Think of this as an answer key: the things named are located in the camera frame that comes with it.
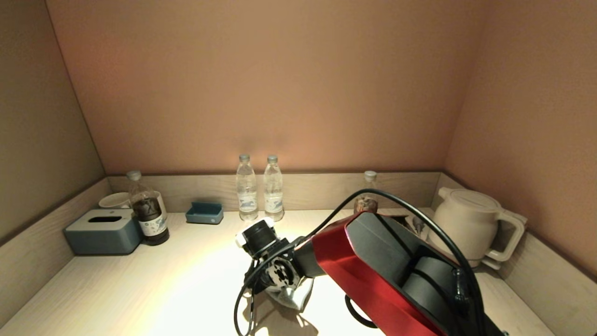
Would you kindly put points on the dark drink bottle patterned label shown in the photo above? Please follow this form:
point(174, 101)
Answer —
point(151, 219)

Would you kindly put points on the grey kettle base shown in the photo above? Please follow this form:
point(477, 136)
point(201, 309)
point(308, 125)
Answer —
point(489, 265)

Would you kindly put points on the white ceramic cup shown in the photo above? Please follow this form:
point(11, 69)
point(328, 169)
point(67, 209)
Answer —
point(113, 200)
point(161, 203)

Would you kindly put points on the dark drink bottle white label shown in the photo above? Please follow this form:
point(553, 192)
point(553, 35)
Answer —
point(369, 179)

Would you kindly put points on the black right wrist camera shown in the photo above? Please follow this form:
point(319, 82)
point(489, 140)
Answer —
point(259, 238)

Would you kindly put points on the grey-blue tissue box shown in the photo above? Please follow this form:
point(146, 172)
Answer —
point(100, 235)

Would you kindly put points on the red and black right robot arm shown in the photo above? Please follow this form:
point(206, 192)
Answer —
point(382, 275)

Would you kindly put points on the grey power plug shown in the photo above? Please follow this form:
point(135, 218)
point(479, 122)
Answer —
point(418, 224)

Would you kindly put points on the small blue plastic tray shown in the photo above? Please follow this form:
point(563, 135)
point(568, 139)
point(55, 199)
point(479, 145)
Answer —
point(204, 214)

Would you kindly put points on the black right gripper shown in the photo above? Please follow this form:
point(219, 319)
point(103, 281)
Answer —
point(263, 280)

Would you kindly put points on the beige electric kettle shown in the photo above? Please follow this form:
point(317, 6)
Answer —
point(466, 219)

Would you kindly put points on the clear water bottle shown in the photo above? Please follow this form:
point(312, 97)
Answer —
point(273, 198)
point(246, 196)

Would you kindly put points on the light blue microfiber cloth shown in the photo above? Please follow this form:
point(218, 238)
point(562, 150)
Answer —
point(296, 296)

